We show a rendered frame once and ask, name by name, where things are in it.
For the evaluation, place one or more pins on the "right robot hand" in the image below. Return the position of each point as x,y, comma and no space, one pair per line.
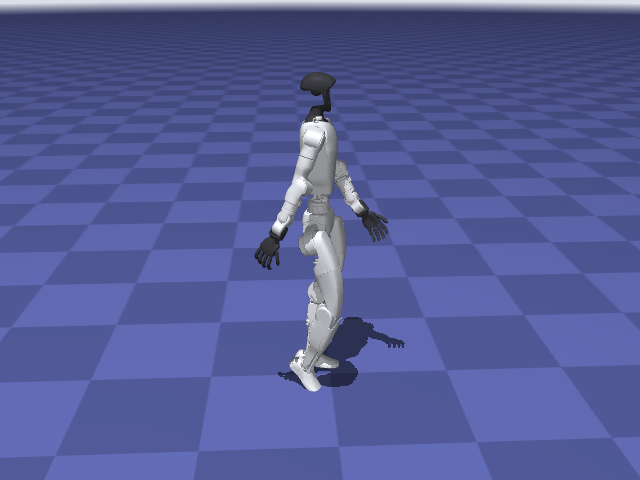
269,247

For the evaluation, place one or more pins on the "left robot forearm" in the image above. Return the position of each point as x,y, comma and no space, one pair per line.
351,198

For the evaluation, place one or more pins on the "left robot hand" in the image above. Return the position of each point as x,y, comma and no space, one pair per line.
371,220

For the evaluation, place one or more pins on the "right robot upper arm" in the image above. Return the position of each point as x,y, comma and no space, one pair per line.
312,142

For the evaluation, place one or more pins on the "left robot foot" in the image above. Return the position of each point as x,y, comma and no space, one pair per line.
323,362

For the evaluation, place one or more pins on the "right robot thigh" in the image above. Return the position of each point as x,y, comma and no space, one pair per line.
327,268

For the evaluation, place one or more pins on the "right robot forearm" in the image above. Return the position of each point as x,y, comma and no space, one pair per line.
292,202

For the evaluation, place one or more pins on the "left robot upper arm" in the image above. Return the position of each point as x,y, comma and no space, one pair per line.
341,168

